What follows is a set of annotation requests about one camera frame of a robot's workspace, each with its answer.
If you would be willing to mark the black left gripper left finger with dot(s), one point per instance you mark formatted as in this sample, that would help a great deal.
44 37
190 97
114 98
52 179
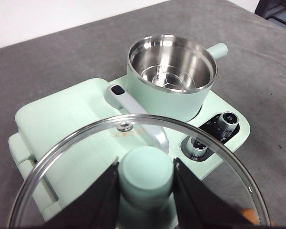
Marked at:
95 207

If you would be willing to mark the glass lid with green knob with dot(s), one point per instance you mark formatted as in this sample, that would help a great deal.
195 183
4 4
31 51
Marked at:
145 171

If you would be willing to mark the green hinged griddle cover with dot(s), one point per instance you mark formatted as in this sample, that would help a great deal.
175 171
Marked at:
62 109

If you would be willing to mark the silver control knob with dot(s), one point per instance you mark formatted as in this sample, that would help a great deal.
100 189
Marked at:
228 120
196 149

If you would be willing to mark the orange-brown potato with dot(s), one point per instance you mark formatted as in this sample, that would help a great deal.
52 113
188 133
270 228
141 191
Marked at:
249 213

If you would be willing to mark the green breakfast machine base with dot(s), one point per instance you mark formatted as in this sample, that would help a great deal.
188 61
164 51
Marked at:
217 102

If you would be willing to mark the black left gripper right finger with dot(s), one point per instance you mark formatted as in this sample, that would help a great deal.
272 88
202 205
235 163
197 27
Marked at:
200 207

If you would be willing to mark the dark grey door frame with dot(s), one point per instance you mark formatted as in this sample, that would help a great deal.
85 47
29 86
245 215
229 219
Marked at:
276 12

